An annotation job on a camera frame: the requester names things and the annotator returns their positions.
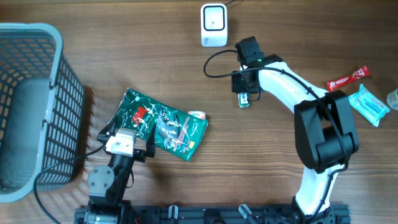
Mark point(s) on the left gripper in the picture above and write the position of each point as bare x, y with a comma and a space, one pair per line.
140, 155

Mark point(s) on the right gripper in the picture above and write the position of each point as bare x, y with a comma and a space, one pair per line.
236, 85

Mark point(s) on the green white gum pack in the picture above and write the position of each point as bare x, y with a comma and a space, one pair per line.
243, 100

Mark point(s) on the green 3M gloves packet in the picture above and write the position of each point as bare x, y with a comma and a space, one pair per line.
176, 131

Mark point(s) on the orange white small carton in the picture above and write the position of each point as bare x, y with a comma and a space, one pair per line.
198, 114

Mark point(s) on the red Nescafe stick sachet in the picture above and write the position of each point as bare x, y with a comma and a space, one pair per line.
342, 81

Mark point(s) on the teal wet wipes packet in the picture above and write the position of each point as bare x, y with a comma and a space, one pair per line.
364, 102

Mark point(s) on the green lid seasoning jar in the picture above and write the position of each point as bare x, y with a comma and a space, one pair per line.
392, 99

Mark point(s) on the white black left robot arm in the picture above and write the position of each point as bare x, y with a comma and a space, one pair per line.
108, 183

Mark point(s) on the white barcode scanner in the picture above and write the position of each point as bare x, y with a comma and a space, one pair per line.
214, 25

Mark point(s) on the grey black plastic basket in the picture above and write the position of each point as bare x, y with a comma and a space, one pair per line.
42, 103

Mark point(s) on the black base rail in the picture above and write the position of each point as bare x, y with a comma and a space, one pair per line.
280, 213

